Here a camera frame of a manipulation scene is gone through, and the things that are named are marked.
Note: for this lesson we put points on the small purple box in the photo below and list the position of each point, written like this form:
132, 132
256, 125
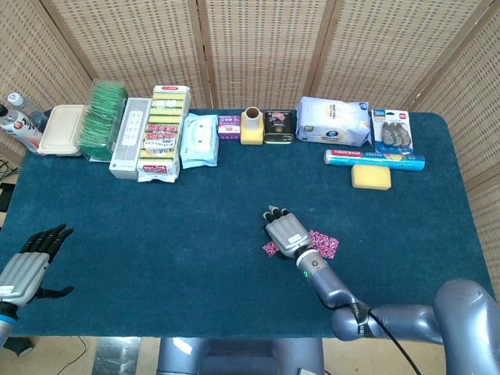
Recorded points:
229, 129

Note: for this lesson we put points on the loose yellow sponge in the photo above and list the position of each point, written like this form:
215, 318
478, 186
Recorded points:
371, 177

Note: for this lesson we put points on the black caster foot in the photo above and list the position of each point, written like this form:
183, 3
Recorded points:
23, 347

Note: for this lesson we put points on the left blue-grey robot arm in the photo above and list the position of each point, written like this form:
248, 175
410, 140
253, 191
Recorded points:
4, 324

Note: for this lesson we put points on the black gold luncheon meat can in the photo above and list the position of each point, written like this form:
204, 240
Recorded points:
278, 127

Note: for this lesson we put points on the white power strip box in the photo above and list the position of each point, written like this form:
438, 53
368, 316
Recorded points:
127, 156

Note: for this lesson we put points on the dark teal table cloth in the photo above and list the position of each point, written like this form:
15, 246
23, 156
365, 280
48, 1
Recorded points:
136, 195

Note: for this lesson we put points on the woven bamboo folding screen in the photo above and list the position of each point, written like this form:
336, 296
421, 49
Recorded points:
265, 47

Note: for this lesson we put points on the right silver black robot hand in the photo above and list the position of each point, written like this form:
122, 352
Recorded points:
287, 234

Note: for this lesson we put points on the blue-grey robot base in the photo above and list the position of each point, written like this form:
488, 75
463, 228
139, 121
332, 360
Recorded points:
234, 355

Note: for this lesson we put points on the white tissue pack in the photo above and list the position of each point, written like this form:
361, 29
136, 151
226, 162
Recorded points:
332, 123

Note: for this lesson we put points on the black frame beside table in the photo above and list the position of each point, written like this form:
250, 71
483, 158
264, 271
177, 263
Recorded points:
4, 197

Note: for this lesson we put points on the clear box green tea bags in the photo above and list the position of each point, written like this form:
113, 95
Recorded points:
99, 121

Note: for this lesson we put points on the light blue wet wipes pack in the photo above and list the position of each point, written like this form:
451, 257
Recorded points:
199, 140

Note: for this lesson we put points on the blue food wrap roll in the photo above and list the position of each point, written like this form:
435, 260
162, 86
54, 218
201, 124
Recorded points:
375, 159

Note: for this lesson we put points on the beige lunch box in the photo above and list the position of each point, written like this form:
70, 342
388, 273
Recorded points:
60, 131

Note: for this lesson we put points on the yellow red snack package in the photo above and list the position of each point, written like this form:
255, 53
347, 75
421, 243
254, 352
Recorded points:
162, 136

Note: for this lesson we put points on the white bottle red label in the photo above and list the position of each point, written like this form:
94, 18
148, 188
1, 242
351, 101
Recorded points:
19, 129

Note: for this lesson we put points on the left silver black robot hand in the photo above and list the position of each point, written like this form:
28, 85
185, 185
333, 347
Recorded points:
21, 273

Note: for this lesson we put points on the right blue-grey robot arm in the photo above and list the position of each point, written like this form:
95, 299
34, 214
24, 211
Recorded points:
336, 289

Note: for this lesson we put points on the clear water bottle white cap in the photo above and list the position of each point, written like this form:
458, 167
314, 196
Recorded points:
27, 109

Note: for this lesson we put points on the metal table leg plate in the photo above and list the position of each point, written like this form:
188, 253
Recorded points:
117, 355

